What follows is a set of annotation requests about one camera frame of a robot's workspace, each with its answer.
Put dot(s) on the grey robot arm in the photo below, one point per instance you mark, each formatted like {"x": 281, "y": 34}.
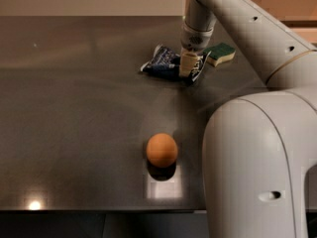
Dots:
{"x": 258, "y": 149}

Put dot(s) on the green yellow sponge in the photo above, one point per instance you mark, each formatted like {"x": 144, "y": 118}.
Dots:
{"x": 219, "y": 54}

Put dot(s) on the orange fruit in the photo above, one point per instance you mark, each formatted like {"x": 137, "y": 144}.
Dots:
{"x": 161, "y": 150}

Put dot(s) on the blue chip bag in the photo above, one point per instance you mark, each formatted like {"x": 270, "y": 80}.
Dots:
{"x": 165, "y": 64}

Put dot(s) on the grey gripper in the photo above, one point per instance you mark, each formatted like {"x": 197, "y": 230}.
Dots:
{"x": 194, "y": 41}

